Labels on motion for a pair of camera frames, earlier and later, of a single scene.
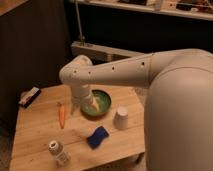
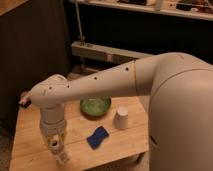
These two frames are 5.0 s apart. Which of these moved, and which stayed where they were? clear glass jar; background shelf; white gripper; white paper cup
Moved: white gripper
Stayed: background shelf; white paper cup; clear glass jar
